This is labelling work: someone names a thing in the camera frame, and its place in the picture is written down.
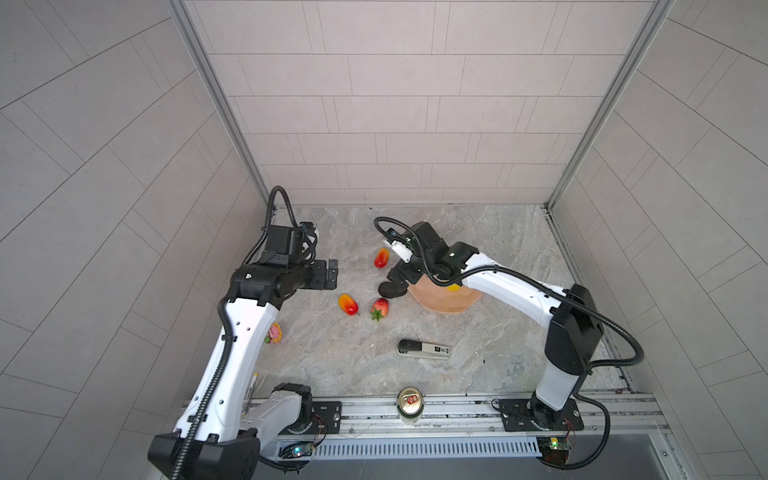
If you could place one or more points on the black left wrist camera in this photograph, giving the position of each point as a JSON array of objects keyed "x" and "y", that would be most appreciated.
[{"x": 290, "y": 246}]

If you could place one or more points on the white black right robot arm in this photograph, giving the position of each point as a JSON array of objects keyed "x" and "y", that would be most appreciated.
[{"x": 579, "y": 338}]

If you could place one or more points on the dark fake avocado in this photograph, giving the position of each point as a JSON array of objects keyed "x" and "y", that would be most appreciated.
[{"x": 392, "y": 290}]

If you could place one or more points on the black silver handheld device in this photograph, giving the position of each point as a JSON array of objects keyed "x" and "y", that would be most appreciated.
[{"x": 422, "y": 350}]

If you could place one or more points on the pink yellow small toy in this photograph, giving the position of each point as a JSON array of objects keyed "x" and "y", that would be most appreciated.
[{"x": 274, "y": 334}]

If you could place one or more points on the red fake strawberry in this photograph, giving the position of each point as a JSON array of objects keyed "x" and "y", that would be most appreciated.
[{"x": 379, "y": 309}]

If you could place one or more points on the red orange fake mango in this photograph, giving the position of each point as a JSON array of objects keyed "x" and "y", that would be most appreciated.
[{"x": 348, "y": 305}]

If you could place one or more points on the green circuit board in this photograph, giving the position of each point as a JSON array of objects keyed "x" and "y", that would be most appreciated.
[
  {"x": 297, "y": 450},
  {"x": 555, "y": 445}
]

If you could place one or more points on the aluminium rail base frame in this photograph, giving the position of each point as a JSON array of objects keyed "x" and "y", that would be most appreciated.
[{"x": 459, "y": 426}]

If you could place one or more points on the red orange fake peach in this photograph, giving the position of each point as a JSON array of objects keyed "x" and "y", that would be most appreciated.
[{"x": 382, "y": 258}]

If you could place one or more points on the pink scalloped fruit bowl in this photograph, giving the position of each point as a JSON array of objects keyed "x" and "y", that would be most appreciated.
[{"x": 438, "y": 299}]

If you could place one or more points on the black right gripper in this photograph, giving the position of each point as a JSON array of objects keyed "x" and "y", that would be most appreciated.
[{"x": 408, "y": 276}]

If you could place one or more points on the left green circuit board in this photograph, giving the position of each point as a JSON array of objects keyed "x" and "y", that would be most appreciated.
[{"x": 297, "y": 450}]

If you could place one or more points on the right green circuit board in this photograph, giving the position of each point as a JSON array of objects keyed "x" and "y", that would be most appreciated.
[{"x": 555, "y": 445}]

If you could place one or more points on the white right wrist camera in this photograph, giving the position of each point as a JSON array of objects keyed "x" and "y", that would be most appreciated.
[{"x": 402, "y": 250}]

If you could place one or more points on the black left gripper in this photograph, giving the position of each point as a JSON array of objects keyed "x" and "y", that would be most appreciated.
[{"x": 318, "y": 281}]

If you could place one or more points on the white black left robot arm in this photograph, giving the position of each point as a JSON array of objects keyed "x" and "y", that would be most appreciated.
[{"x": 208, "y": 441}]

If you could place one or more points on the opened tin can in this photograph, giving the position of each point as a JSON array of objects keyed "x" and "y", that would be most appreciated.
[{"x": 410, "y": 404}]

